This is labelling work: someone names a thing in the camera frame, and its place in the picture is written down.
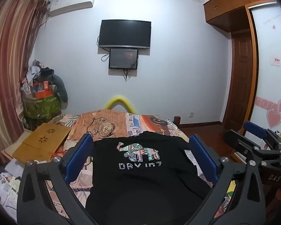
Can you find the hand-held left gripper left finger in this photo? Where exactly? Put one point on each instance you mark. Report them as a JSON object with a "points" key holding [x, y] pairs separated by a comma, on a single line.
{"points": [[80, 155]]}

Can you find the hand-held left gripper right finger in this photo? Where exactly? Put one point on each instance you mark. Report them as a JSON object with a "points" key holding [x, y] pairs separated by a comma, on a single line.
{"points": [[202, 157]]}

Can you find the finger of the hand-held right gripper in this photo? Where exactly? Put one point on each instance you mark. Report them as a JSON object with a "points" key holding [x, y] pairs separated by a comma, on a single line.
{"points": [[256, 128], [243, 145]]}

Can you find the black elephant print t-shirt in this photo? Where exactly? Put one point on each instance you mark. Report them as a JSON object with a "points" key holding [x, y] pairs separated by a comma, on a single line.
{"points": [[142, 187]]}

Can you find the pile of papers and clothes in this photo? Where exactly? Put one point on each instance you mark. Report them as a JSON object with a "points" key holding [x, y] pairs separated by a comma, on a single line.
{"points": [[4, 187]]}

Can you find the wooden folding lap desk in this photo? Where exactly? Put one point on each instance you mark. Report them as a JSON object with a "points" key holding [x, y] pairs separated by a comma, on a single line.
{"points": [[45, 138]]}

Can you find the wooden bedpost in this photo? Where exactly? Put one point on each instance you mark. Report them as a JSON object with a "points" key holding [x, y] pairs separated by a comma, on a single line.
{"points": [[177, 121]]}

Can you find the white heart sticker wardrobe door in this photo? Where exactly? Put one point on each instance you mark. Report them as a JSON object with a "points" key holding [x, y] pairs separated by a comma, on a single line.
{"points": [[271, 82]]}

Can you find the printed patchwork bedsheet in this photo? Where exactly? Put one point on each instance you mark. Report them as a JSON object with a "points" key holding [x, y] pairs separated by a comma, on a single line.
{"points": [[140, 124]]}

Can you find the yellow foam tube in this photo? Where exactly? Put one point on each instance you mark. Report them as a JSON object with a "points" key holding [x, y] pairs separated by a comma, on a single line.
{"points": [[118, 99]]}

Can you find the orange box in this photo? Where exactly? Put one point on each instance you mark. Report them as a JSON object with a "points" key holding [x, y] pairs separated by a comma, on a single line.
{"points": [[43, 95]]}

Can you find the heap of papers and boxes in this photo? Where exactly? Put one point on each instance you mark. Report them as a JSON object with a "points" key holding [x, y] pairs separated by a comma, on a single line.
{"points": [[31, 75]]}

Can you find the striped red curtain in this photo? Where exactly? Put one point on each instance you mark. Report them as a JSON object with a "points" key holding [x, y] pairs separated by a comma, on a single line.
{"points": [[7, 75]]}

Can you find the wooden overhead cabinet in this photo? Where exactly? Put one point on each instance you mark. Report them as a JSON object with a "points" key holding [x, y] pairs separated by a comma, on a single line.
{"points": [[229, 7]]}

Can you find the white air conditioner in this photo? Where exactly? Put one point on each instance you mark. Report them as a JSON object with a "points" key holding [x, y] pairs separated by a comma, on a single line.
{"points": [[71, 3]]}

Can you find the white wall socket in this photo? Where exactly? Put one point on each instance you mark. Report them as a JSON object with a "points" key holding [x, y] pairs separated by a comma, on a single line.
{"points": [[191, 114]]}

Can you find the small black wall monitor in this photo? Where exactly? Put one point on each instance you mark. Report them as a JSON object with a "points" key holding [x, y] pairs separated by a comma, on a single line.
{"points": [[123, 58]]}

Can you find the black wall television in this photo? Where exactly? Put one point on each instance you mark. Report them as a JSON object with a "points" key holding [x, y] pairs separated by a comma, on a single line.
{"points": [[125, 32]]}

